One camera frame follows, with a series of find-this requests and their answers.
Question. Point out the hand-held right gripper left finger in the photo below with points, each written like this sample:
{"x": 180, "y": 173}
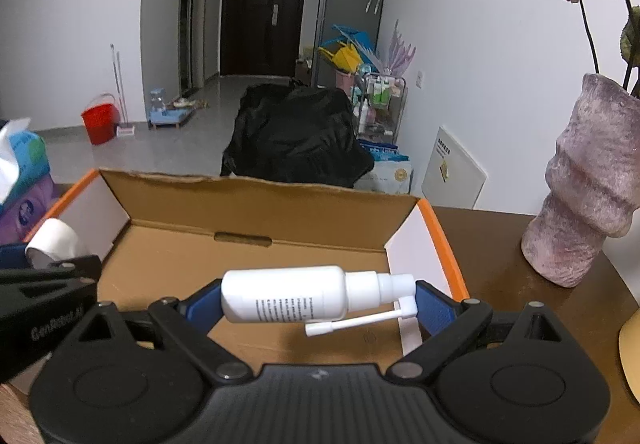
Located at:
{"x": 202, "y": 304}

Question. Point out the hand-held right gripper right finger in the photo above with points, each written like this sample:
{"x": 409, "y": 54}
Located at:
{"x": 435, "y": 309}

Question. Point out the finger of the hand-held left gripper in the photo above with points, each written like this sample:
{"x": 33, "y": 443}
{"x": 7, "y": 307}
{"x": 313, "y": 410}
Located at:
{"x": 12, "y": 256}
{"x": 55, "y": 274}

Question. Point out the white tape roll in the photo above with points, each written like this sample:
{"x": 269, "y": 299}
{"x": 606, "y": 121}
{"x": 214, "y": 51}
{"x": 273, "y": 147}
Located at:
{"x": 52, "y": 236}

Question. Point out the white spray bottle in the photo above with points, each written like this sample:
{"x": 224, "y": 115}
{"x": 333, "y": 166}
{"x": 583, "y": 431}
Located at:
{"x": 280, "y": 291}

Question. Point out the orange cardboard box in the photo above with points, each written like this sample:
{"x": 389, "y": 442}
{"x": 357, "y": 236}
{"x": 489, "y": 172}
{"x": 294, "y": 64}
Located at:
{"x": 165, "y": 194}

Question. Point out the purple tissue pack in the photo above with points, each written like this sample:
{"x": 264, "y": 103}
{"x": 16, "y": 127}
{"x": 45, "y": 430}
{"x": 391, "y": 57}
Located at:
{"x": 30, "y": 209}

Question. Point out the blue tissue pack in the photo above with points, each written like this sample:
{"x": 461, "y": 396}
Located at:
{"x": 30, "y": 154}

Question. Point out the white flat board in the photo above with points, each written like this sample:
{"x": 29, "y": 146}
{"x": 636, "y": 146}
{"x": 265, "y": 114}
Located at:
{"x": 452, "y": 169}

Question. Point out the white printed sack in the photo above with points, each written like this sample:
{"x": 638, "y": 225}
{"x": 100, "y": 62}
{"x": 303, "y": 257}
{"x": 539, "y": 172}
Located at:
{"x": 390, "y": 172}

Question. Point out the red bucket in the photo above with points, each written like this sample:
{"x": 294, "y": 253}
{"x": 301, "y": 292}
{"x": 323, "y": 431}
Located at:
{"x": 100, "y": 122}

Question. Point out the white mop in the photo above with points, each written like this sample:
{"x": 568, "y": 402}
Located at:
{"x": 125, "y": 128}

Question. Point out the black cloth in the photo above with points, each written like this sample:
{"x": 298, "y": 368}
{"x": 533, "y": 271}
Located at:
{"x": 295, "y": 134}

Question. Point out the blue pet water feeder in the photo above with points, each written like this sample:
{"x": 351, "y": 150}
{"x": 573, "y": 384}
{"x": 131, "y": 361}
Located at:
{"x": 162, "y": 113}

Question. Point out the pink textured vase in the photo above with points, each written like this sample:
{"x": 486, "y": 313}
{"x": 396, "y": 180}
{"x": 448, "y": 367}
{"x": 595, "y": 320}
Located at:
{"x": 585, "y": 184}

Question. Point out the metal storage cart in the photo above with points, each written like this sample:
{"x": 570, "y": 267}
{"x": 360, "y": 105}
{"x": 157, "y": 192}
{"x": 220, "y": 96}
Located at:
{"x": 382, "y": 99}

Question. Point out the pink bin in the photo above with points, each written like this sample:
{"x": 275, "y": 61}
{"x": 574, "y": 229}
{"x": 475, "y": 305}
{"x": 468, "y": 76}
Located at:
{"x": 344, "y": 80}

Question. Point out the purple wing decoration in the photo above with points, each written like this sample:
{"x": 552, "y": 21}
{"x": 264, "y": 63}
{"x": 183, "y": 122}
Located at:
{"x": 400, "y": 52}

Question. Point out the yellow bag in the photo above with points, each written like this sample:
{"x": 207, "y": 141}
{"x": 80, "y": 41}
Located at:
{"x": 345, "y": 57}

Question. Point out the dark brown entrance door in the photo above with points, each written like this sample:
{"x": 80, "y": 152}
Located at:
{"x": 260, "y": 24}

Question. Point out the white wall outlet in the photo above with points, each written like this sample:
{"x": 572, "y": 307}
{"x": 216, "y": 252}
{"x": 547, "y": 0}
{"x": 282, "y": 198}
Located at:
{"x": 420, "y": 78}

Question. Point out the dark interior door frame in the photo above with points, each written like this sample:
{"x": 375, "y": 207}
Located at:
{"x": 192, "y": 14}

